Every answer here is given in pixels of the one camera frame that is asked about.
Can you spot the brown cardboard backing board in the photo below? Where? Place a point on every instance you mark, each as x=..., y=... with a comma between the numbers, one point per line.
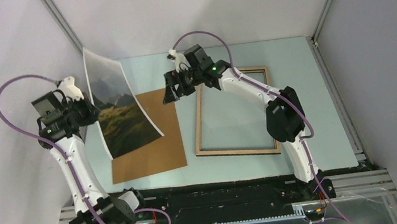
x=166, y=153

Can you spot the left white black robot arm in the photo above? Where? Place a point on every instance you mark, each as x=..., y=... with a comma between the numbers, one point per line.
x=60, y=120

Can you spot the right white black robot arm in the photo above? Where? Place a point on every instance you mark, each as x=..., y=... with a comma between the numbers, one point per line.
x=285, y=118

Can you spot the landscape photo print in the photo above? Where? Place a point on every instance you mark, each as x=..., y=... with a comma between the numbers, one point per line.
x=123, y=123

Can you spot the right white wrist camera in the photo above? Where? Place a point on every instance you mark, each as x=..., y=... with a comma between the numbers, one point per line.
x=178, y=59

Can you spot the aluminium front rail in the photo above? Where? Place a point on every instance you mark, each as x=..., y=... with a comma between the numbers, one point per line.
x=286, y=192

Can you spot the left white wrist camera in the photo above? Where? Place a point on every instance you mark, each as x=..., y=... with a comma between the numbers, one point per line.
x=70, y=90

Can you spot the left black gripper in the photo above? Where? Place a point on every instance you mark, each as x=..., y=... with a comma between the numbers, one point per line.
x=93, y=111

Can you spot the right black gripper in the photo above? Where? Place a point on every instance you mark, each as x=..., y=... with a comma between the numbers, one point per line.
x=172, y=78

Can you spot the wooden picture frame with glass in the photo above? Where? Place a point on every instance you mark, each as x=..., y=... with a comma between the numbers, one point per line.
x=227, y=125

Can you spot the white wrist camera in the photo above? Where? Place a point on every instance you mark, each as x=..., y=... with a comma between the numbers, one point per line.
x=70, y=90
x=178, y=59

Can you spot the left aluminium corner post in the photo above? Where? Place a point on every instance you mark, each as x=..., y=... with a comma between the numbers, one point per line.
x=63, y=24

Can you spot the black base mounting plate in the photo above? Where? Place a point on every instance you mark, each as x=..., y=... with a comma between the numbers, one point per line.
x=233, y=205

